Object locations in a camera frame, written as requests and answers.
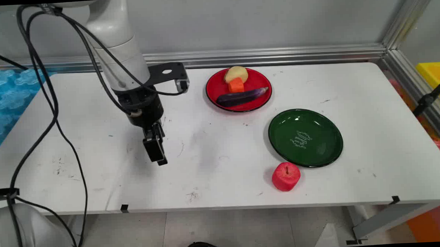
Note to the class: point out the purple eggplant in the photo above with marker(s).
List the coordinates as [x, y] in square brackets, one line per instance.
[241, 97]

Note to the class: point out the red apple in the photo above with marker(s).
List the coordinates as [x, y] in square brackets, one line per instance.
[286, 177]

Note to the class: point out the yellow potato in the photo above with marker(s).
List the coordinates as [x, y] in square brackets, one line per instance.
[236, 73]

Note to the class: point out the black tape piece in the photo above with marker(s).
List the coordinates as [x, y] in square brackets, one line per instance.
[395, 199]
[124, 208]

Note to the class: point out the side aluminium frame rail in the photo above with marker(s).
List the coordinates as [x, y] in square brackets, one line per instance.
[419, 89]

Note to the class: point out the small red object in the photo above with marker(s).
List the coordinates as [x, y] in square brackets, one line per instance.
[438, 143]

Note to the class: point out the blue foam mat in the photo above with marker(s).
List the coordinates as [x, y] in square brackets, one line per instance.
[13, 99]

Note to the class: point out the orange box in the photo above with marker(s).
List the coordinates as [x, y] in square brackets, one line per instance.
[432, 223]

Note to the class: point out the yellow plastic bin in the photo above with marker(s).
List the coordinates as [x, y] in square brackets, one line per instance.
[434, 75]

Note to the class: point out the red round plate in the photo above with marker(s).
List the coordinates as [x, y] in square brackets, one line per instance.
[259, 82]

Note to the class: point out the grey table leg bar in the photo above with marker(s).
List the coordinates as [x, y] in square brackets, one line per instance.
[391, 218]

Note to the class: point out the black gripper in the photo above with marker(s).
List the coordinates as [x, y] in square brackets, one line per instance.
[145, 108]

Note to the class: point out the long horizontal aluminium frame rail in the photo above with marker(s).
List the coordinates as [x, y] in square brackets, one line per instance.
[261, 56]

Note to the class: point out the upright aluminium frame post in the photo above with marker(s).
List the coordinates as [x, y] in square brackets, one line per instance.
[410, 15]

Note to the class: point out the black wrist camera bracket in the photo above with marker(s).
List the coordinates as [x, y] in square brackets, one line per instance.
[165, 72]

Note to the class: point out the orange carrot piece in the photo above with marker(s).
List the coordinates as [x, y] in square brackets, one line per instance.
[236, 85]

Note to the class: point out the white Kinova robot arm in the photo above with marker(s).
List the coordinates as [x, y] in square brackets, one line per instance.
[112, 28]

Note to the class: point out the dark green round plate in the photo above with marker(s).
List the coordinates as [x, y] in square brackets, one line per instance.
[305, 138]

